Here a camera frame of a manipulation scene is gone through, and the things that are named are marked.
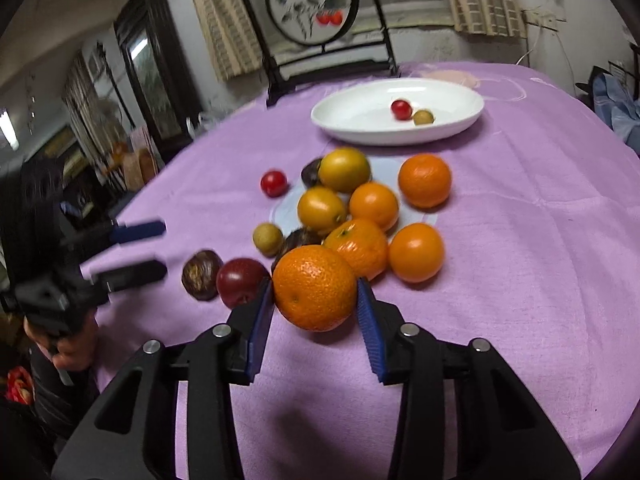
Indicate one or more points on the yellow persimmon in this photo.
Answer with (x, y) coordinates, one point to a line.
(344, 169)
(321, 210)

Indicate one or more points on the left beige checked curtain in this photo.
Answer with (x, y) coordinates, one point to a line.
(230, 38)

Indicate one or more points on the yellow persimmon back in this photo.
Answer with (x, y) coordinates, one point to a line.
(344, 169)

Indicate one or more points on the dark brown water chestnut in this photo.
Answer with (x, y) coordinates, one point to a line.
(199, 275)

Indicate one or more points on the red cherry tomato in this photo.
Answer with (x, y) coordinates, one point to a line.
(402, 110)
(274, 183)

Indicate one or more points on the person's left hand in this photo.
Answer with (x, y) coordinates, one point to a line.
(74, 353)

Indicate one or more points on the white plastic bag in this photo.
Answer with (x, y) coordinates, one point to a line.
(206, 121)

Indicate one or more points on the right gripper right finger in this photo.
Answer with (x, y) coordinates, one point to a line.
(403, 353)

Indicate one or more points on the large front mandarin orange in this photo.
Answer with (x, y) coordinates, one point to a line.
(315, 289)

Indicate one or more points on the small smooth orange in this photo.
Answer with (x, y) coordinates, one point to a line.
(416, 253)

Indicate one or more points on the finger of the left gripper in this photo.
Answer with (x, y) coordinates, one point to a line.
(108, 234)
(135, 275)

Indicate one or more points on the dark wooden cabinet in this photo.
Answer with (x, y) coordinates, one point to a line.
(158, 73)

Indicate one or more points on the blue clothes pile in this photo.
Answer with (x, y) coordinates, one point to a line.
(615, 106)

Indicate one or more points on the orange mandarin with stem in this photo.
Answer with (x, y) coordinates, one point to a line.
(362, 244)

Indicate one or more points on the dark red plum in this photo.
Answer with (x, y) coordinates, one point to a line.
(238, 281)

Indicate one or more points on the green jujube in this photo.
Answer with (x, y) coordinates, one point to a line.
(423, 117)
(268, 239)

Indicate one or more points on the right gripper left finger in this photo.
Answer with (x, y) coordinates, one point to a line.
(230, 353)

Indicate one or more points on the dark chestnut back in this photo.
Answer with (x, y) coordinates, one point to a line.
(310, 173)

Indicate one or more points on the red cherry tomato back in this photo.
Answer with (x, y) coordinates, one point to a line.
(274, 183)

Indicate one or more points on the framed persimmon painting screen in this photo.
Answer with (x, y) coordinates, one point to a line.
(319, 27)

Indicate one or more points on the yellow persimmon front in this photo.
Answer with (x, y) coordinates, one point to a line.
(321, 210)

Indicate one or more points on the green jujube front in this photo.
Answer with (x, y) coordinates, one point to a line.
(423, 117)

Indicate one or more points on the white oval plate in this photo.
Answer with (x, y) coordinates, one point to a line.
(361, 114)

